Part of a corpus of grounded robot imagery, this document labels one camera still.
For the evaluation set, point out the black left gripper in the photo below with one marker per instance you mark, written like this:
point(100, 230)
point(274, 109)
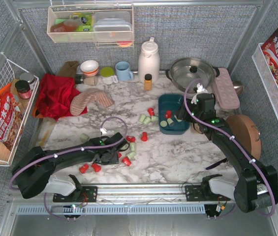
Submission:
point(118, 146)

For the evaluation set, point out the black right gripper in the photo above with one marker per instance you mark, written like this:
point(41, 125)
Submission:
point(186, 111)

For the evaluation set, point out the teal plastic storage basket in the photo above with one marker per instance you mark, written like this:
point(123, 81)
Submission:
point(171, 102)

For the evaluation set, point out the red coffee capsule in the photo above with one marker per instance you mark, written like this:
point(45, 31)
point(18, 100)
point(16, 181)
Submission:
point(144, 136)
point(131, 139)
point(168, 114)
point(126, 161)
point(151, 112)
point(83, 168)
point(96, 167)

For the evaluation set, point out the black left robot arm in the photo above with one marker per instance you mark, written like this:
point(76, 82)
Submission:
point(31, 174)

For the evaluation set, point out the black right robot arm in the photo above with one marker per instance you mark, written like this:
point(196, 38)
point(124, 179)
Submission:
point(257, 186)

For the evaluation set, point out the pink egg tray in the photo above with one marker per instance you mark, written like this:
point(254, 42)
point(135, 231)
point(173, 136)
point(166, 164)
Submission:
point(224, 91)

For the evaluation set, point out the stainless steel pot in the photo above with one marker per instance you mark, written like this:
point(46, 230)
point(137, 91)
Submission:
point(187, 70)

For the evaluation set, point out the metal bowl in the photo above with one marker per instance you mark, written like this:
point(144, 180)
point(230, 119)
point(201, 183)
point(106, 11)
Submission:
point(238, 87)

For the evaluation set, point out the round wooden board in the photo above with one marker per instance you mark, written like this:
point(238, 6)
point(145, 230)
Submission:
point(246, 132)

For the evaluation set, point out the striped pink oven mitt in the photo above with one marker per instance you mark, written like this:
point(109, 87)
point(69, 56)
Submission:
point(79, 103)

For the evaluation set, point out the orange spice bottle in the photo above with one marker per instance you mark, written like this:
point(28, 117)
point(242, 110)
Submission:
point(148, 82)

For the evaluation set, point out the white thermos jug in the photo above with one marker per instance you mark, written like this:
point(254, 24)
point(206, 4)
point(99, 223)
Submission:
point(149, 61)

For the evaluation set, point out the green lidded cup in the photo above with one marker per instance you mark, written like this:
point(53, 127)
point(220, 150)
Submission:
point(108, 76)

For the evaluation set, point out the red cloth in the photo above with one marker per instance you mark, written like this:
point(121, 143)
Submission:
point(55, 96)

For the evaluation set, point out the blue mug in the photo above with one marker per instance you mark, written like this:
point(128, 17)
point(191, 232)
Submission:
point(123, 71)

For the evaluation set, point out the white striped bowl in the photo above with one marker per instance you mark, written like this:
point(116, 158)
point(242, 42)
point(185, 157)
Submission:
point(89, 67)

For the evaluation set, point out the dark lidded jar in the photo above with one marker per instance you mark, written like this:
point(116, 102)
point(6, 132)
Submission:
point(23, 89)

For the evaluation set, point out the orange snack bag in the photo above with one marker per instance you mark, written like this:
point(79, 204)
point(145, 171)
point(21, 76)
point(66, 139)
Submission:
point(10, 117)

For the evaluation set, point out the silver lidded jar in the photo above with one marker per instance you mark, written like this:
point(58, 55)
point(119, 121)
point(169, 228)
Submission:
point(26, 76)

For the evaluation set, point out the white right wall basket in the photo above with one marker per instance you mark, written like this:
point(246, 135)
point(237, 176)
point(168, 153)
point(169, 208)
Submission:
point(266, 77)

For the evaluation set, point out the white wire basket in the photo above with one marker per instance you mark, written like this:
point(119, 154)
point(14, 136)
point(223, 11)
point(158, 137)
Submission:
point(7, 75)

